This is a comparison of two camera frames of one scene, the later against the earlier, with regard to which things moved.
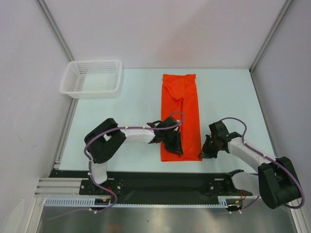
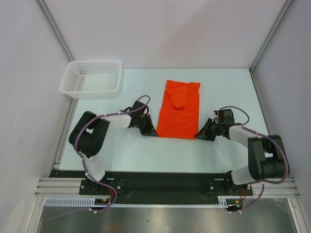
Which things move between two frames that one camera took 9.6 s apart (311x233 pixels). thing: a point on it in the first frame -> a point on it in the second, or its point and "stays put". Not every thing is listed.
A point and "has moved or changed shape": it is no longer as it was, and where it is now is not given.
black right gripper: [211, 146] -> [208, 129]
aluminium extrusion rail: [60, 187] stays put
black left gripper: [176, 146] -> [149, 131]
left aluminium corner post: [57, 29] stays put
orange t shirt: [180, 94] has moved or changed shape
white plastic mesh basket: [92, 78] stays put
